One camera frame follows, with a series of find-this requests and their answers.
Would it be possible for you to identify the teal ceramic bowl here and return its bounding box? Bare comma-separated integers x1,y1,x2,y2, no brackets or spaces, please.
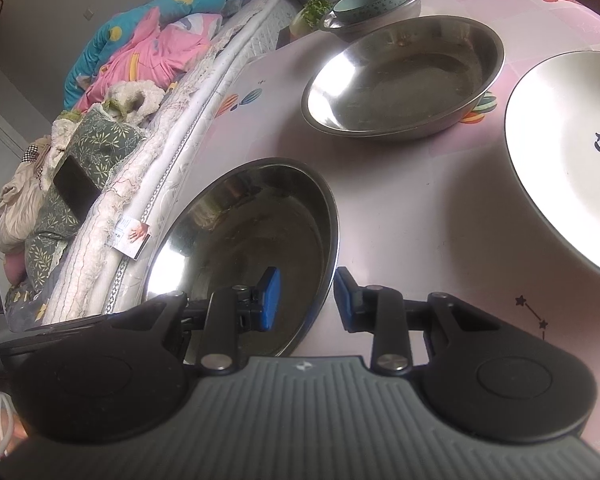
332,0,409,24

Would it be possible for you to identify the green leaf-patterned pillow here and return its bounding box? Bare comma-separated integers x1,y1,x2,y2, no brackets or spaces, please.
24,108,147,291

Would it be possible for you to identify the beige garment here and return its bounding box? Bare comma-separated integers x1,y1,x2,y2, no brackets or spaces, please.
0,136,53,256

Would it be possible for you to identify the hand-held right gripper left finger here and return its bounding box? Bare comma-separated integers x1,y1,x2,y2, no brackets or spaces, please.
110,266,282,375

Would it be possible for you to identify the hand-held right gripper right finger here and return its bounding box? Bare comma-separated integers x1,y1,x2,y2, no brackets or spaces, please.
333,266,502,375

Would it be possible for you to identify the wide steel basin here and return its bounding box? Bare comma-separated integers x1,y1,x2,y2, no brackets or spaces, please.
142,157,340,359

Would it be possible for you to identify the white fuzzy cloth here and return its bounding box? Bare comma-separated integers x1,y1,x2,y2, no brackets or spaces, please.
103,80,167,127

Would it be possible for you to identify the mattress label card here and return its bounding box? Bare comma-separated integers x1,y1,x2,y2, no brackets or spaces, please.
111,204,154,262

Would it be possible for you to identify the blue quilt with yellow spots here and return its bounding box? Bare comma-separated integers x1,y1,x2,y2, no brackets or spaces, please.
63,0,228,111

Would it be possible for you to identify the pink printed tablecloth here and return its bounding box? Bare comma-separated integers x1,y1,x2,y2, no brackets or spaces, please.
145,0,600,361

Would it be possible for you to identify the largest steel basin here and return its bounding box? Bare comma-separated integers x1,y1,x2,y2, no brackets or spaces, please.
300,14,506,142

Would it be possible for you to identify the green leafy cabbage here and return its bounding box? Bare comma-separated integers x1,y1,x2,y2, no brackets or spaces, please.
289,0,333,42

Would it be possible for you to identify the small steel bowl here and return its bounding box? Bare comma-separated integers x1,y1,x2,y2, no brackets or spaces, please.
319,0,427,44

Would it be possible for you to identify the white printed ceramic plate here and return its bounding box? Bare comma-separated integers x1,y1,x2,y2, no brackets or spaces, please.
504,51,600,282

